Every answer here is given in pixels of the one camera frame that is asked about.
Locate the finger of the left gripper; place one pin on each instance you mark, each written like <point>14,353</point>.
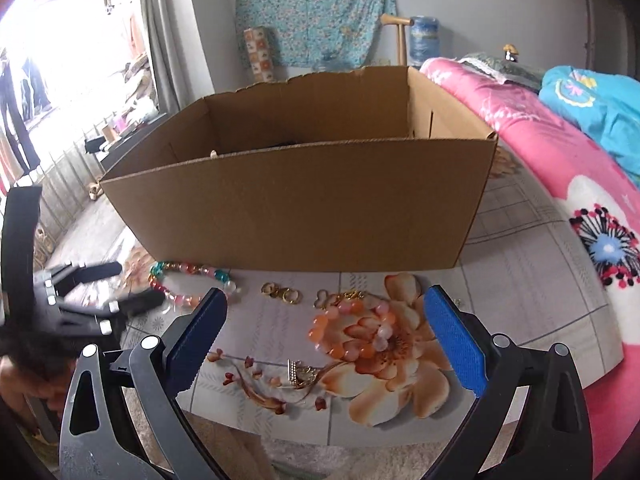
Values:
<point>72,275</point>
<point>136,303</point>

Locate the left hand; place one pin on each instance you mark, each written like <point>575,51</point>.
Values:
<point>18,385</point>

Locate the gold knot charm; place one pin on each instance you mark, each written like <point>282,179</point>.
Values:
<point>354,295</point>

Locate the blue cartoon blanket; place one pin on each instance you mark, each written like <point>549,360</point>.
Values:
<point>603,106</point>

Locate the gold butterfly pendant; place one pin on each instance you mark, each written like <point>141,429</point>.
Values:
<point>326,299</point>

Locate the floral table cloth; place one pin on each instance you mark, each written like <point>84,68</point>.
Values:
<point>384,379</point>

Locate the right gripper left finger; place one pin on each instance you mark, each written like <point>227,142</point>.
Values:
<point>98,439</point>

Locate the blue water bottle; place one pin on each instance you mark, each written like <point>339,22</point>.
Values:
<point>423,40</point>

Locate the brown cardboard box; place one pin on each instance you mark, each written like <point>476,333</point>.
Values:
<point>374,170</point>

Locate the gold ring clasp pair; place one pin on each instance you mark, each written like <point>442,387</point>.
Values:
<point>287,295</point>

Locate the grey curtain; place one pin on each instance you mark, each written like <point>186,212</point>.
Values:
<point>173,44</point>

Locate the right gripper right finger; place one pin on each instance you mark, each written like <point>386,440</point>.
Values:
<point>553,438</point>

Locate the pink floral quilt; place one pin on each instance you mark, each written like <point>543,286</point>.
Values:
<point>603,206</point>

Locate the teal floral hanging cloth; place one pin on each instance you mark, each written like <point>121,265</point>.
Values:
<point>310,33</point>

